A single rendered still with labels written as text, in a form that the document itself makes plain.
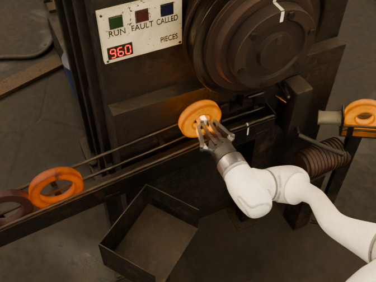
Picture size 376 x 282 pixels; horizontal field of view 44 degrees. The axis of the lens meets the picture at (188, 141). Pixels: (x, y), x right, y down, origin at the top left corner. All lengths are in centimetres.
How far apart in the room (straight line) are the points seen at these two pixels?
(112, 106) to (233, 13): 53
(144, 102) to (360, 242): 86
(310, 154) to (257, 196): 63
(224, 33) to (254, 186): 45
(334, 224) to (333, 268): 114
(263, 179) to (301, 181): 12
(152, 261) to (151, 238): 8
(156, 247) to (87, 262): 74
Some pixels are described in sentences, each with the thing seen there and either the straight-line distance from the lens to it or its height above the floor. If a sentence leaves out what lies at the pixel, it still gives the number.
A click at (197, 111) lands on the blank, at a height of 89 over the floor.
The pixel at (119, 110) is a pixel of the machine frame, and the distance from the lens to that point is 160.
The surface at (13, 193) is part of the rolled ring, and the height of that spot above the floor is 73.
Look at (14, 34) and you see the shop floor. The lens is 360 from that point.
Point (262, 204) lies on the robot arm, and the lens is 137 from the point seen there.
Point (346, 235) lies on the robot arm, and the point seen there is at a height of 104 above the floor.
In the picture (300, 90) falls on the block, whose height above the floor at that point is 80.
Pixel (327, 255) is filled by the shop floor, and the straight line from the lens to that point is 234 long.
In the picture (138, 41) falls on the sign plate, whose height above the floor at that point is 111.
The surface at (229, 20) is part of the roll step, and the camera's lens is 137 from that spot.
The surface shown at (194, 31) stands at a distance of 140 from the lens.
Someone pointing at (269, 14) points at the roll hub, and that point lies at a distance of 136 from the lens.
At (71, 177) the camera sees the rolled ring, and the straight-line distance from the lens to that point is 162.
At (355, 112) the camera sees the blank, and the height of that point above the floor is 73.
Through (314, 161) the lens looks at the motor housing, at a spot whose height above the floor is 52.
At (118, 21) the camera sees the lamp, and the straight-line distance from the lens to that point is 140.
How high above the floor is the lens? 199
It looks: 49 degrees down
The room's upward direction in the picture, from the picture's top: 1 degrees clockwise
